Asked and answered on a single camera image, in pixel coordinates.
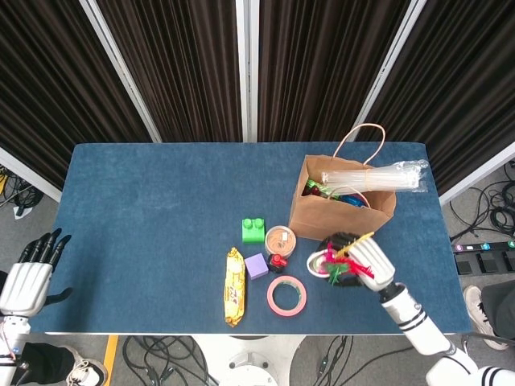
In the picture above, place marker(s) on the colourful feather shuttlecock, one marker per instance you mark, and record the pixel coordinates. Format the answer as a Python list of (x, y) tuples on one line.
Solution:
[(342, 265)]

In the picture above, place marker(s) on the purple cube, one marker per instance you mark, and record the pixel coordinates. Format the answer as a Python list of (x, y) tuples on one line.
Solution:
[(256, 267)]

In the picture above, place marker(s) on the small red black toy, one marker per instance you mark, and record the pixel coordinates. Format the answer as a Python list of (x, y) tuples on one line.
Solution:
[(277, 263)]

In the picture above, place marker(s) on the brown paper bag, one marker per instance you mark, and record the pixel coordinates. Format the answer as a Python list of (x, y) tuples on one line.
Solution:
[(330, 221)]

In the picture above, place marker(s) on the green toy building block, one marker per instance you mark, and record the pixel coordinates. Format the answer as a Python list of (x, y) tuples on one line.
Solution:
[(253, 235)]

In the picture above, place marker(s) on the black trouser leg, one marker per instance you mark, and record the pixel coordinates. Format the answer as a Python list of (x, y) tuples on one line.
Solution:
[(44, 358), (501, 305)]

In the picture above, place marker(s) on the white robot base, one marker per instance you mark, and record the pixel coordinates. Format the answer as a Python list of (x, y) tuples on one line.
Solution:
[(249, 362)]

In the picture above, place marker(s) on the red tape roll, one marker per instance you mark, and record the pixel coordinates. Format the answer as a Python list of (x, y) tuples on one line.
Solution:
[(273, 303)]

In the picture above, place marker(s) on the blue snack bag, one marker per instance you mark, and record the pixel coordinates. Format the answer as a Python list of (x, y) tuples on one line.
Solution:
[(352, 199)]

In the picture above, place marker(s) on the white sneaker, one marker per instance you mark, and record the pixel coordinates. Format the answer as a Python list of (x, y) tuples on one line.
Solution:
[(88, 372), (480, 313)]

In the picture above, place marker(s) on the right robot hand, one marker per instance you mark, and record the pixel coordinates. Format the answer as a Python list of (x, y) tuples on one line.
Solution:
[(372, 261)]

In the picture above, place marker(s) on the blue tablecloth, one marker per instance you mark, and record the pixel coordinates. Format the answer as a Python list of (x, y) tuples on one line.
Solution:
[(161, 221)]

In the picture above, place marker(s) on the clear pack of straws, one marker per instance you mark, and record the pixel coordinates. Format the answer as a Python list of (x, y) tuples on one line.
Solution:
[(378, 177)]

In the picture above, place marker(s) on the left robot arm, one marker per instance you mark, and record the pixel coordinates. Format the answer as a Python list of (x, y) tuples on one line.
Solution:
[(10, 333)]

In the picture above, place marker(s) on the white partition frame post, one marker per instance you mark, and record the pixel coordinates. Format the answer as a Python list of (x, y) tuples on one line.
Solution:
[(246, 60), (28, 173), (483, 173), (117, 60), (391, 60)]

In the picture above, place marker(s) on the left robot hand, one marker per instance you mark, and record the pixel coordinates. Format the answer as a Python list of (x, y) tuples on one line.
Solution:
[(24, 285)]

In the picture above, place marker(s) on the black foot pedal unit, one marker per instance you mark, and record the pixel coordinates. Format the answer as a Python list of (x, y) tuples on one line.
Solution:
[(487, 263)]

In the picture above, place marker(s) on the white paper cup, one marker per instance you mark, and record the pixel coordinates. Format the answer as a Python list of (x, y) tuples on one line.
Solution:
[(316, 265)]

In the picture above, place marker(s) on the gold foil cookie package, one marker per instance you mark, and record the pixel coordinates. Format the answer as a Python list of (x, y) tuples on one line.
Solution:
[(235, 289)]

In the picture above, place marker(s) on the dark pleated curtain panel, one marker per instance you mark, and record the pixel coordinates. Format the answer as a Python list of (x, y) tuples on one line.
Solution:
[(314, 60), (40, 80), (462, 60), (181, 60)]

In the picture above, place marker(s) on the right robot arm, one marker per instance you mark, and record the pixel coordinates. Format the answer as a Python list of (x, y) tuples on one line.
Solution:
[(414, 317)]

